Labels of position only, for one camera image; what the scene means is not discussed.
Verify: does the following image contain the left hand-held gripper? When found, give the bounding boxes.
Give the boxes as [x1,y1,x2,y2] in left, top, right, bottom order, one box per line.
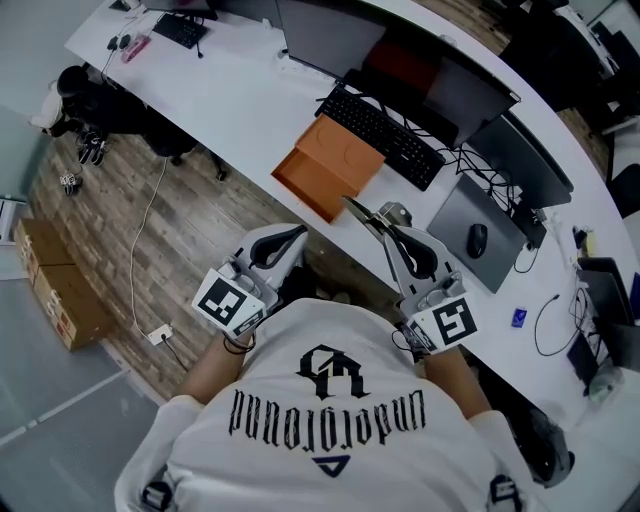
[191,223,308,337]

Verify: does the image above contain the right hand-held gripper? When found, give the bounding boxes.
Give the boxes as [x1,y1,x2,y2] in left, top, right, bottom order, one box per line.
[382,227,479,356]

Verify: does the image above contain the orange cardboard box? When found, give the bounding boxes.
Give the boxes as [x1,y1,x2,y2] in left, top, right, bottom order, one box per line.
[270,115,387,224]

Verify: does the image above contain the person's right forearm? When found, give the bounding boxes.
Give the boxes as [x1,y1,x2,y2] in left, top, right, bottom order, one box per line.
[424,347,494,426]

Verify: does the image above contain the person's left forearm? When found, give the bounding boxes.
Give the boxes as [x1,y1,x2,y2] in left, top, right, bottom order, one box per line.
[177,334,256,404]

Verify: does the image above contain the black trousers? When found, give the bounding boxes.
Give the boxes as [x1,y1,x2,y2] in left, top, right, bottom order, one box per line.
[279,266,322,304]

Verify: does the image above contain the grey desk mat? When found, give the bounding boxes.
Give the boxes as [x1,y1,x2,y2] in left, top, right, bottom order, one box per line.
[426,172,534,295]

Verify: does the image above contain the black computer mouse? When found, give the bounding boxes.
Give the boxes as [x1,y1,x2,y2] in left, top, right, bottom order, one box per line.
[466,222,490,260]

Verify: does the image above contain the black wristband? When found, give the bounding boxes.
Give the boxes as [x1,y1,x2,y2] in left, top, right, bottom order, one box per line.
[222,332,257,355]

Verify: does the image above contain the large black keyboard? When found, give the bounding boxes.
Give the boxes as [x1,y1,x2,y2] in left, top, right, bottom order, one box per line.
[314,82,447,192]

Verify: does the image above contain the curved black monitor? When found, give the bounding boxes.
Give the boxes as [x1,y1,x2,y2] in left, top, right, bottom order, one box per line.
[467,112,575,211]

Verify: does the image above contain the black office chair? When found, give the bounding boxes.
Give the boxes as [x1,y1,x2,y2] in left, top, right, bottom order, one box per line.
[606,162,640,220]
[99,94,229,181]

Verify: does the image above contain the black laptop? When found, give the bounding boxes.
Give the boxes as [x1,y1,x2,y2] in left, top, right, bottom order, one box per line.
[577,256,637,329]

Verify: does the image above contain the white printed T-shirt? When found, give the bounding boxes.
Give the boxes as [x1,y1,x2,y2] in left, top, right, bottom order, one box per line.
[113,297,539,512]

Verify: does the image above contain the small black keyboard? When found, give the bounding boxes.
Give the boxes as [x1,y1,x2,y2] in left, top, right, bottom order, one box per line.
[151,12,209,50]

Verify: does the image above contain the pink box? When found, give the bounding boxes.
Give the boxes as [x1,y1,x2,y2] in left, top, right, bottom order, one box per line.
[121,34,152,62]

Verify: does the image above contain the white radiator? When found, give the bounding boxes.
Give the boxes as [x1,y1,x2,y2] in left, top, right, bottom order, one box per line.
[0,197,21,245]

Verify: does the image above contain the white floor cable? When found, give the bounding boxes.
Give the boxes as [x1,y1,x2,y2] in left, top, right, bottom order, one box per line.
[129,157,169,334]

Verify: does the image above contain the black looped cable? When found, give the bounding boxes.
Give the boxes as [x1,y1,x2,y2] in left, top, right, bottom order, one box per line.
[533,293,589,357]

